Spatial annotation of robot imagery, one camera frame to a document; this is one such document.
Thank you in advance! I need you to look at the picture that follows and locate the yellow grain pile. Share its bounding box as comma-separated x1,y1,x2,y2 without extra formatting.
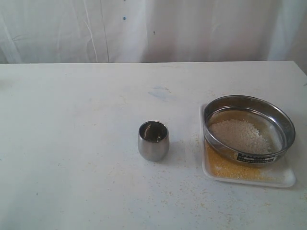
205,141,273,181

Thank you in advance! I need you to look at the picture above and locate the stainless steel cup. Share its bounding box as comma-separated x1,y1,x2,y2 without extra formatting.
137,120,170,162

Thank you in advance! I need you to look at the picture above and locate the white backdrop curtain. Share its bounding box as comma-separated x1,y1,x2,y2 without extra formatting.
0,0,307,64

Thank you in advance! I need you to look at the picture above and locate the round steel sieve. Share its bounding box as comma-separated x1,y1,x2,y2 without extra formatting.
203,95,295,167

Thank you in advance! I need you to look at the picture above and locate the white plastic tray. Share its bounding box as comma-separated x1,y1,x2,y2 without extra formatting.
200,104,296,188

